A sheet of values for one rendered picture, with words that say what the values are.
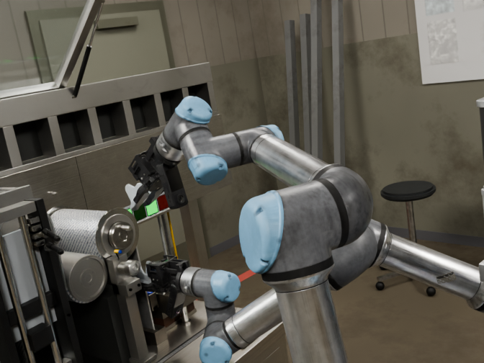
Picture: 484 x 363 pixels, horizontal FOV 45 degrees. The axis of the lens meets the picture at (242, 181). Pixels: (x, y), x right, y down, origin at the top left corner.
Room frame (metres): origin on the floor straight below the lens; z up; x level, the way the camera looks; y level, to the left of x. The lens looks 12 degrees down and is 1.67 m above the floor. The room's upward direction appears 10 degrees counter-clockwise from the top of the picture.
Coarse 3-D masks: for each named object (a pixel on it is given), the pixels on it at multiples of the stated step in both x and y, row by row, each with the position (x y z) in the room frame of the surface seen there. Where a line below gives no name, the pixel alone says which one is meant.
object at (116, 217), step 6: (114, 216) 1.50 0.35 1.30; (120, 216) 1.52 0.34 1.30; (126, 216) 1.54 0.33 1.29; (108, 222) 1.49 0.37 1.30; (114, 222) 1.50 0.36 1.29; (132, 222) 1.55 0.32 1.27; (102, 228) 1.47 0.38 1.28; (108, 228) 1.48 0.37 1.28; (102, 234) 1.47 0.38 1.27; (102, 240) 1.46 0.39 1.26; (108, 246) 1.47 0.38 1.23; (108, 252) 1.47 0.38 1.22; (114, 252) 1.48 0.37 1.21; (126, 252) 1.51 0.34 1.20
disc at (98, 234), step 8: (120, 208) 1.53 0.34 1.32; (104, 216) 1.49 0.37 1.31; (128, 216) 1.55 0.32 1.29; (136, 224) 1.56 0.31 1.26; (96, 232) 1.46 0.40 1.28; (136, 232) 1.56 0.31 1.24; (96, 240) 1.45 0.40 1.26; (136, 240) 1.55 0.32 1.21; (104, 256) 1.46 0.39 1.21; (128, 256) 1.52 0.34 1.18
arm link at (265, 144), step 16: (256, 128) 1.28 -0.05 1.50; (272, 128) 1.28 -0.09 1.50; (240, 144) 1.23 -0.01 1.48; (256, 144) 1.21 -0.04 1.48; (272, 144) 1.17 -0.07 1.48; (288, 144) 1.15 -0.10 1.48; (256, 160) 1.19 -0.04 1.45; (272, 160) 1.13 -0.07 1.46; (288, 160) 1.08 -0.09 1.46; (304, 160) 1.05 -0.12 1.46; (320, 160) 1.05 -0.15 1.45; (288, 176) 1.06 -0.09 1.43; (304, 176) 1.01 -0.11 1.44; (320, 176) 0.96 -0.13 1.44; (336, 176) 0.91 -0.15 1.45; (352, 176) 0.92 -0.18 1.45; (352, 192) 0.87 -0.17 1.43; (368, 192) 0.90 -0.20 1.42; (352, 208) 0.85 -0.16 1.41; (368, 208) 0.88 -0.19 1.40; (352, 224) 0.85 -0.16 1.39; (368, 224) 0.88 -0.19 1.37; (352, 240) 0.87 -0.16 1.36
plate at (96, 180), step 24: (216, 120) 2.39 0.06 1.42; (120, 144) 1.99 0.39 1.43; (144, 144) 2.07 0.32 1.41; (48, 168) 1.76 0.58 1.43; (72, 168) 1.82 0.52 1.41; (96, 168) 1.89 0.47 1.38; (120, 168) 1.97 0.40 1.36; (48, 192) 1.74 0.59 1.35; (72, 192) 1.81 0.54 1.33; (96, 192) 1.88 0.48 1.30; (120, 192) 1.95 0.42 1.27; (192, 192) 2.22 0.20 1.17
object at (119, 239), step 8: (112, 224) 1.50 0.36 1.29; (120, 224) 1.50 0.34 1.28; (128, 224) 1.52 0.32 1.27; (112, 232) 1.47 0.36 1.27; (120, 232) 1.50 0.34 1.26; (128, 232) 1.51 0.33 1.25; (112, 240) 1.47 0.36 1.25; (120, 240) 1.49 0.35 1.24; (128, 240) 1.51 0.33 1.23; (120, 248) 1.48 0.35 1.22
